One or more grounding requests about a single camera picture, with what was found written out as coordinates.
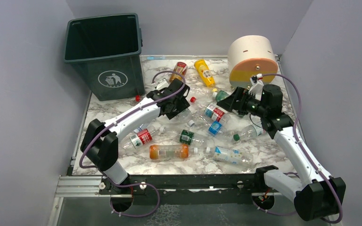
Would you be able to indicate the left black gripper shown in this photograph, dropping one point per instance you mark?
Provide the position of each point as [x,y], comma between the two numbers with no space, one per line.
[177,101]

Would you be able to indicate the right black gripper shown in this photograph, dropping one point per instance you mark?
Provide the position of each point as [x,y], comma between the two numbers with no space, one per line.
[239,101]

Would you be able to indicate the green tinted plastic bottle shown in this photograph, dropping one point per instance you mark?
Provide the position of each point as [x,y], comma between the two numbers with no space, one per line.
[219,95]

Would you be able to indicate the clear bottle red white label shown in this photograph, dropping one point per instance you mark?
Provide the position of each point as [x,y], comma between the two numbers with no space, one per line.
[210,110]

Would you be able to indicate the clear bottle green cap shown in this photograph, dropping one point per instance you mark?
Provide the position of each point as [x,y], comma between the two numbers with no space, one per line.
[247,133]

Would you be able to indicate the clear bottle dark green label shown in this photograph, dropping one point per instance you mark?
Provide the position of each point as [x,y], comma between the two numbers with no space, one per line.
[185,136]

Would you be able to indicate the orange drink bottle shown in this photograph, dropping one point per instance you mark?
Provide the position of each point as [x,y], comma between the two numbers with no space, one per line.
[170,152]

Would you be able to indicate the clear bottle light blue label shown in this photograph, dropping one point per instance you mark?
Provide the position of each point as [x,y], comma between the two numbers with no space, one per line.
[230,156]

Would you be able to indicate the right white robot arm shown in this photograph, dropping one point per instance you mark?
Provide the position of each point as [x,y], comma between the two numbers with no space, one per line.
[317,194]

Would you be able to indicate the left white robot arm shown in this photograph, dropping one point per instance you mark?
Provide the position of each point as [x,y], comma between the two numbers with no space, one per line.
[101,140]

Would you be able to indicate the dark green trash bin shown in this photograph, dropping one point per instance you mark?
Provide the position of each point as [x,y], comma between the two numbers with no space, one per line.
[105,52]

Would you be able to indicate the clear bottle red green label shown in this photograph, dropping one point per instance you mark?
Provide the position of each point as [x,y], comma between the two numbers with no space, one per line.
[139,139]

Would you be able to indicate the amber red-label bottle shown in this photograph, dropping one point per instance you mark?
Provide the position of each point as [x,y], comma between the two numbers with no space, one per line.
[179,71]

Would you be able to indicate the cream cylindrical drum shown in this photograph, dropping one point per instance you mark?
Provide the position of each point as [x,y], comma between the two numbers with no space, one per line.
[250,55]

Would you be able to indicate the yellow plastic bottle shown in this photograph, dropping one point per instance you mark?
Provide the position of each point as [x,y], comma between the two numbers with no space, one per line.
[204,73]

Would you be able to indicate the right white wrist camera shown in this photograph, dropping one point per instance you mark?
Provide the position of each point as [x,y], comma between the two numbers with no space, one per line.
[257,84]

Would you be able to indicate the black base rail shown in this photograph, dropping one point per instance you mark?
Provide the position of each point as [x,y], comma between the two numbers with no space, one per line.
[186,189]

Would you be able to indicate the aluminium frame rail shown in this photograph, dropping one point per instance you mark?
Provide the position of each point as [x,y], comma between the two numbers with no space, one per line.
[78,186]

